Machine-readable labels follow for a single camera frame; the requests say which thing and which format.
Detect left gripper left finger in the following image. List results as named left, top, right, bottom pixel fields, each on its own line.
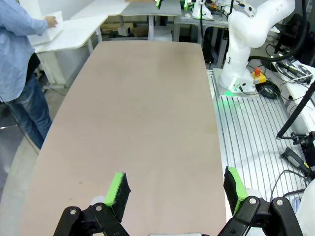
left=52, top=172, right=132, bottom=236

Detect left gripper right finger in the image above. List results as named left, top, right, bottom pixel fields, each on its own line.
left=217, top=166, right=304, bottom=236

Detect white plastic basket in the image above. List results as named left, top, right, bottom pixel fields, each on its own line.
left=31, top=10, right=65, bottom=46

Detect person's right forearm blue sleeve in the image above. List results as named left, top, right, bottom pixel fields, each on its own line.
left=13, top=13, right=49, bottom=37

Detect person's right hand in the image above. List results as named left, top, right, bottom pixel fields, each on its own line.
left=43, top=15, right=59, bottom=29

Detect grey side table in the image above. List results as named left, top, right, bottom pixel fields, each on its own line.
left=120, top=0, right=182, bottom=42

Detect small cardboard box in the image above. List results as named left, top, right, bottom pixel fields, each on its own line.
left=132, top=25, right=149, bottom=38

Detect black handheld enabling device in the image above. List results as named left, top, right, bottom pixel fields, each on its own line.
left=281, top=147, right=313, bottom=177

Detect white table with rounded corners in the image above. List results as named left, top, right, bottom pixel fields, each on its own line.
left=31, top=0, right=130, bottom=86

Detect black slanted stand rod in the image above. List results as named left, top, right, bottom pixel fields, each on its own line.
left=276, top=80, right=315, bottom=140

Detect yellow emergency stop box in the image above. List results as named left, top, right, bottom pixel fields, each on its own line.
left=250, top=67, right=267, bottom=85

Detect person's blue jeans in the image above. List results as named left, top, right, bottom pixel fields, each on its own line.
left=4, top=73, right=54, bottom=150

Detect person's light blue shirt torso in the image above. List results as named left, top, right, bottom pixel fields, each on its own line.
left=0, top=0, right=49, bottom=103

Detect grooved aluminium base plate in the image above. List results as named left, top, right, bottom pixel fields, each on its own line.
left=206, top=68, right=310, bottom=217

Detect thick black hose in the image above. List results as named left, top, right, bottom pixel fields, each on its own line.
left=248, top=0, right=311, bottom=65

